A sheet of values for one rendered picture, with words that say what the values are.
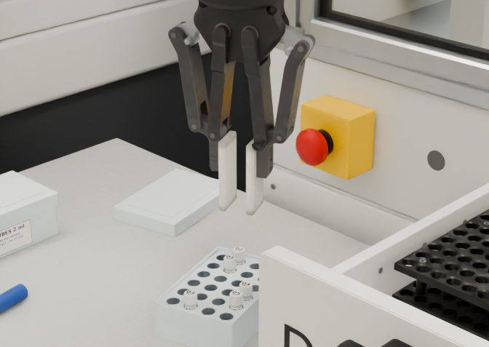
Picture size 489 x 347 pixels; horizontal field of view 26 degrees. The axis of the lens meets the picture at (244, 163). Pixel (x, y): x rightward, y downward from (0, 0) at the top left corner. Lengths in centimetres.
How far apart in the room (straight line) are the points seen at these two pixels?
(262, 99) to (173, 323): 23
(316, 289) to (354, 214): 43
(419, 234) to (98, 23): 71
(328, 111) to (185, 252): 22
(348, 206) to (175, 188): 21
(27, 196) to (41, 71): 31
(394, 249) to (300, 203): 37
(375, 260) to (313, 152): 26
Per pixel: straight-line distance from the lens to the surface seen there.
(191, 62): 95
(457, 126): 109
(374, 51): 112
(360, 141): 113
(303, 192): 125
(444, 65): 107
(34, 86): 146
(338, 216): 123
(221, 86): 94
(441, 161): 111
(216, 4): 90
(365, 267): 88
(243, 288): 100
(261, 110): 94
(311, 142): 112
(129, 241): 119
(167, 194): 125
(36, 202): 118
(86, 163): 139
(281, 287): 81
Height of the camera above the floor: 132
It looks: 24 degrees down
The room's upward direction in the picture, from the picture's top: straight up
